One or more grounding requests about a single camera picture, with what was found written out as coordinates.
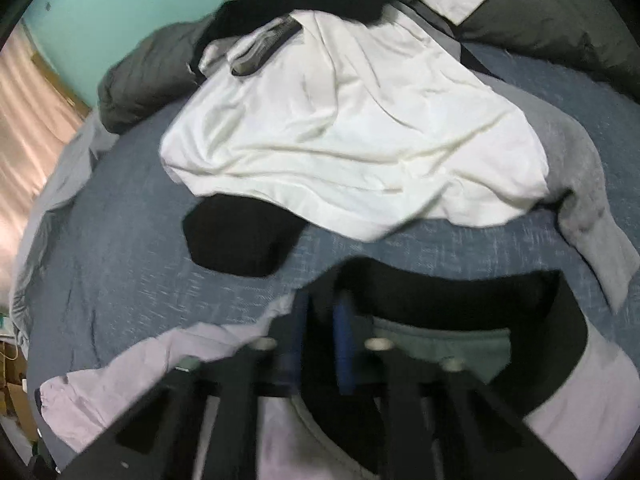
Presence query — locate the light grey blanket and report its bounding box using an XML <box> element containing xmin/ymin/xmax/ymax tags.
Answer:
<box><xmin>10</xmin><ymin>110</ymin><xmax>121</xmax><ymax>361</ymax></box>

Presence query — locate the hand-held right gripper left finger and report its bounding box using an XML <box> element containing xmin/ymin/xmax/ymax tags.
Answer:
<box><xmin>60</xmin><ymin>292</ymin><xmax>313</xmax><ymax>480</ymax></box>

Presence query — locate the grey sweatshirt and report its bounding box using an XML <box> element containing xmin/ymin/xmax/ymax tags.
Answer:
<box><xmin>492</xmin><ymin>85</ymin><xmax>640</xmax><ymax>311</ymax></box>

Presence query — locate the wooden window frame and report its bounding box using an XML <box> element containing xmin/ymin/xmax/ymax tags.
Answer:
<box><xmin>30</xmin><ymin>52</ymin><xmax>93</xmax><ymax>111</ymax></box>

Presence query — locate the white t-shirt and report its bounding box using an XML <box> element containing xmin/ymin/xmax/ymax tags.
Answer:
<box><xmin>160</xmin><ymin>10</ymin><xmax>551</xmax><ymax>241</ymax></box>

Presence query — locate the grey jacket with black trim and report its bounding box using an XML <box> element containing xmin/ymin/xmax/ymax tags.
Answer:
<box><xmin>37</xmin><ymin>257</ymin><xmax>640</xmax><ymax>480</ymax></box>

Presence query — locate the dark grey duvet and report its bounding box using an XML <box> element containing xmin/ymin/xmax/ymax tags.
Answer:
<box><xmin>97</xmin><ymin>0</ymin><xmax>636</xmax><ymax>133</ymax></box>

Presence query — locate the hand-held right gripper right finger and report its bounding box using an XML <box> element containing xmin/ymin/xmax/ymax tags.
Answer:
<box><xmin>332</xmin><ymin>292</ymin><xmax>576</xmax><ymax>480</ymax></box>

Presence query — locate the bed with blue cover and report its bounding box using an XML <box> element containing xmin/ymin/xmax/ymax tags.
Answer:
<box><xmin>27</xmin><ymin>42</ymin><xmax>640</xmax><ymax>461</ymax></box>

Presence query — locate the pink curtain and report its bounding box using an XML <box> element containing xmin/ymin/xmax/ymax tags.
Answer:
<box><xmin>0</xmin><ymin>25</ymin><xmax>93</xmax><ymax>271</ymax></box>

